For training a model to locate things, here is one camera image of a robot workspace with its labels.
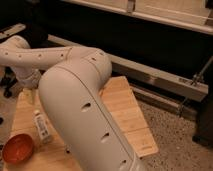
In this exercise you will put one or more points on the long metal rail beam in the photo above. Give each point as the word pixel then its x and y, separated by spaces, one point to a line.
pixel 157 78

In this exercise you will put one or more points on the metal clamp rod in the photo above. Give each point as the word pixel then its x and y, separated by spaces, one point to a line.
pixel 196 78

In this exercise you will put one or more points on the white plastic bottle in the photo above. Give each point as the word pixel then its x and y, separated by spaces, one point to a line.
pixel 43 131

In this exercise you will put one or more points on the orange bowl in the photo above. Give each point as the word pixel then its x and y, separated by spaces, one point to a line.
pixel 17 149

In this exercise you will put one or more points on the light wooden shelf edge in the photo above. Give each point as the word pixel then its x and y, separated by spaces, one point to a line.
pixel 187 14

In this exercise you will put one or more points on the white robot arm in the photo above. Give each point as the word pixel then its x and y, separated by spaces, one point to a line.
pixel 69 79

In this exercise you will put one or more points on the wooden board table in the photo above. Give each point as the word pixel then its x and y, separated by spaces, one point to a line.
pixel 120 102

